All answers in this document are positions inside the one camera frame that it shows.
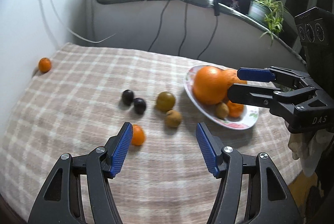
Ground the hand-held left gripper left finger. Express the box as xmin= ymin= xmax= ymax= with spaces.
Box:
xmin=27 ymin=122 xmax=134 ymax=224

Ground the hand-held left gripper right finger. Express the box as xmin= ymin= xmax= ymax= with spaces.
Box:
xmin=196 ymin=122 xmax=300 ymax=224

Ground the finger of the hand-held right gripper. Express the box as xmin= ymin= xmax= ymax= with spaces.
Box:
xmin=237 ymin=66 xmax=318 ymax=89
xmin=226 ymin=82 xmax=317 ymax=113

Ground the large orange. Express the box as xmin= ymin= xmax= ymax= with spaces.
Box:
xmin=193 ymin=66 xmax=230 ymax=106
xmin=222 ymin=69 xmax=247 ymax=86

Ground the small tangerine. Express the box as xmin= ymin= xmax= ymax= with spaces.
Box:
xmin=130 ymin=125 xmax=146 ymax=146

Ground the small brown fruit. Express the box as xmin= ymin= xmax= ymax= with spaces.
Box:
xmin=164 ymin=110 xmax=182 ymax=128
xmin=215 ymin=102 xmax=229 ymax=118

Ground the floral white plate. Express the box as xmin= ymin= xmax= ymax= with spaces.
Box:
xmin=183 ymin=65 xmax=259 ymax=130

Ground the dark plum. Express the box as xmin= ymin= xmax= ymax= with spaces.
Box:
xmin=122 ymin=89 xmax=134 ymax=106
xmin=134 ymin=98 xmax=147 ymax=114

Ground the green-brown round fruit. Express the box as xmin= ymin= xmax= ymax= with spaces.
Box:
xmin=156 ymin=92 xmax=176 ymax=112

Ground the plaid beige blanket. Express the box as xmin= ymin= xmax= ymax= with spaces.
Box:
xmin=0 ymin=42 xmax=308 ymax=224

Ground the potted spider plant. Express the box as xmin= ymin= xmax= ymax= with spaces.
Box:
xmin=236 ymin=0 xmax=290 ymax=47

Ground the black cable with inline switch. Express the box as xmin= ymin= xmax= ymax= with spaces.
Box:
xmin=196 ymin=0 xmax=222 ymax=60

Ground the thick white cable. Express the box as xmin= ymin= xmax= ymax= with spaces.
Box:
xmin=87 ymin=0 xmax=116 ymax=43

